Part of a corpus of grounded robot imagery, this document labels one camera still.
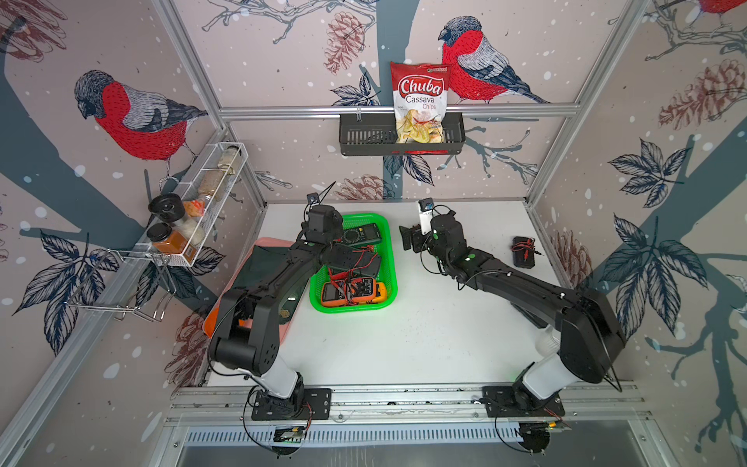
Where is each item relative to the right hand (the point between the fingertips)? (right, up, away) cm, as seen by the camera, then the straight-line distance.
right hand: (414, 221), depth 84 cm
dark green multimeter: (-16, -5, +17) cm, 24 cm away
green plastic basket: (-8, -15, +9) cm, 20 cm away
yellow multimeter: (-10, -22, +5) cm, 25 cm away
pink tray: (-39, -33, +1) cm, 51 cm away
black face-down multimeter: (-20, -12, +8) cm, 25 cm away
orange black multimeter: (-20, -21, 0) cm, 29 cm away
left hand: (-26, +3, +7) cm, 27 cm away
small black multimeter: (+41, -10, +17) cm, 45 cm away
